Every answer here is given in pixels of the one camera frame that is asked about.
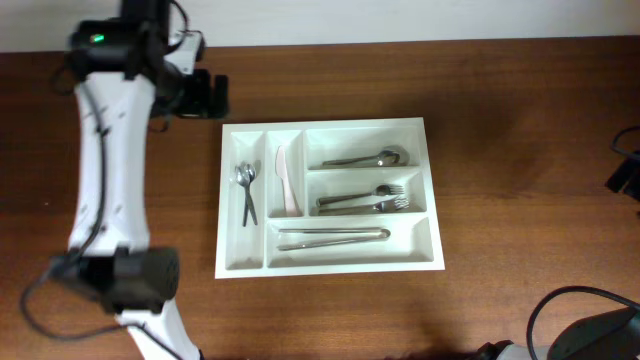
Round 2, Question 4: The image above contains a small dark metal teaspoon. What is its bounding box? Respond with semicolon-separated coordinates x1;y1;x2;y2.
234;163;259;226

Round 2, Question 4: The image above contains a pink plastic knife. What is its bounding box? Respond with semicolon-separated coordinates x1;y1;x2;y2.
275;146;298;217

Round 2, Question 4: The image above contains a metal tablespoon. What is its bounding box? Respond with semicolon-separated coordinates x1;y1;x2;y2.
376;146;410;167
322;152;379;167

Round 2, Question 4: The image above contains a metal fork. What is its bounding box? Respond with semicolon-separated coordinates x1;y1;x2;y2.
311;197;410;216
316;184;404;207

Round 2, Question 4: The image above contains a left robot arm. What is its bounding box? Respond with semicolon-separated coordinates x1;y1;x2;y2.
46;0;229;359

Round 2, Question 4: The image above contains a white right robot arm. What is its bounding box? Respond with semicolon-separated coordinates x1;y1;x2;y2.
471;285;639;360

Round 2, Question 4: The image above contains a white plastic cutlery tray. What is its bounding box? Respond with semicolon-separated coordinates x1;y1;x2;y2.
215;118;445;279

